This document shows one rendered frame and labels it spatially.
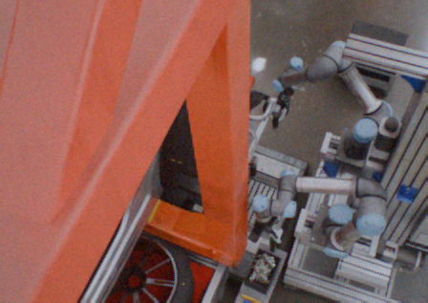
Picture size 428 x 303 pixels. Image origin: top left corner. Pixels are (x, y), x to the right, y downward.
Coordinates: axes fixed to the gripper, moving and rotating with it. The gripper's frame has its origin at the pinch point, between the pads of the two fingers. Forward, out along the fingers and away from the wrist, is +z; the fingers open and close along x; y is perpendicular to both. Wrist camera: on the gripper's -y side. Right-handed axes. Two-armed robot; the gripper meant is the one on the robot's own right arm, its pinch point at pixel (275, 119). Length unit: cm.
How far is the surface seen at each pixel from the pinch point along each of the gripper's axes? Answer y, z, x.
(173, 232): -15, 80, -28
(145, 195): 10, 74, -44
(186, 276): -33, 95, -14
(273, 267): -29, 72, 28
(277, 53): -83, -100, -34
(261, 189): -77, 12, -2
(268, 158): -75, -11, -6
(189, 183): -61, 33, -44
